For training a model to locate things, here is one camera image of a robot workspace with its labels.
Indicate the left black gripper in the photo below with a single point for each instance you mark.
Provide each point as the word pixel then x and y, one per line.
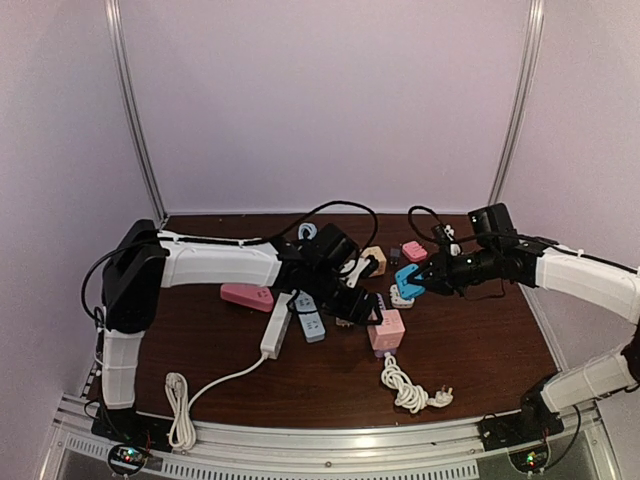
pixel 352 313

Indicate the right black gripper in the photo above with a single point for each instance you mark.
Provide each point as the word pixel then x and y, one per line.
pixel 441 276

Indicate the blue cube adapter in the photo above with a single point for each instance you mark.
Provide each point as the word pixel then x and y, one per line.
pixel 408 290

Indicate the small white cube adapter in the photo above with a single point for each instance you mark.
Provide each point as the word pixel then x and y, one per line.
pixel 397 301

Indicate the light pink cube adapter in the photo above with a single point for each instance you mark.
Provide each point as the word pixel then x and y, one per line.
pixel 386 335

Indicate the pink plug adapter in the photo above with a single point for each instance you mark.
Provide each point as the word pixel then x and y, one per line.
pixel 414 251

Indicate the black plug adapter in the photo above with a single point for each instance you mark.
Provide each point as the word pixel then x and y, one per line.
pixel 394 256

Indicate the beige cube socket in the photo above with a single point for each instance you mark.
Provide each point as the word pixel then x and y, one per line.
pixel 377 261

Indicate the light blue power strip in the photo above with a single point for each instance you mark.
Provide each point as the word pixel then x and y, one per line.
pixel 309 318

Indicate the white power strip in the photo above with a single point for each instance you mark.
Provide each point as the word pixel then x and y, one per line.
pixel 276 328

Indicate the light pink usb charger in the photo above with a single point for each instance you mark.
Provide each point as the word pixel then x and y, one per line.
pixel 343 323

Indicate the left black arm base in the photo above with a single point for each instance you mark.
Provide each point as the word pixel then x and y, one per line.
pixel 129 427

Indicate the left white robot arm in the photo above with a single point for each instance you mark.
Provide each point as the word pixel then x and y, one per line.
pixel 148 260

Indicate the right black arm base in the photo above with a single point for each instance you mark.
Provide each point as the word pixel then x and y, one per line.
pixel 534 422

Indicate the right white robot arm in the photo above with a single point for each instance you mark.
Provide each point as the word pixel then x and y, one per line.
pixel 552 269

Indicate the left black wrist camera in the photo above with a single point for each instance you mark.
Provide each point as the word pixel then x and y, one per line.
pixel 333 247

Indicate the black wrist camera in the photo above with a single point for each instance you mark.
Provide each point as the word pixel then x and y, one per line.
pixel 493 227
pixel 333 247

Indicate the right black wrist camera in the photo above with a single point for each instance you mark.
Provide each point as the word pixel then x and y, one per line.
pixel 493 227

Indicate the aluminium front rail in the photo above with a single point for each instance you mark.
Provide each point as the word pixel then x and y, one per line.
pixel 444 450

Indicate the right aluminium frame post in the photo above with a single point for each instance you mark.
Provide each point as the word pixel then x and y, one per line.
pixel 528 65

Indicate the aluminium frame post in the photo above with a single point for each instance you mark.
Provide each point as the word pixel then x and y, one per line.
pixel 528 65
pixel 132 114

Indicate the left aluminium frame post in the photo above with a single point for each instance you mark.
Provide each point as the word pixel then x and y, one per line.
pixel 132 114

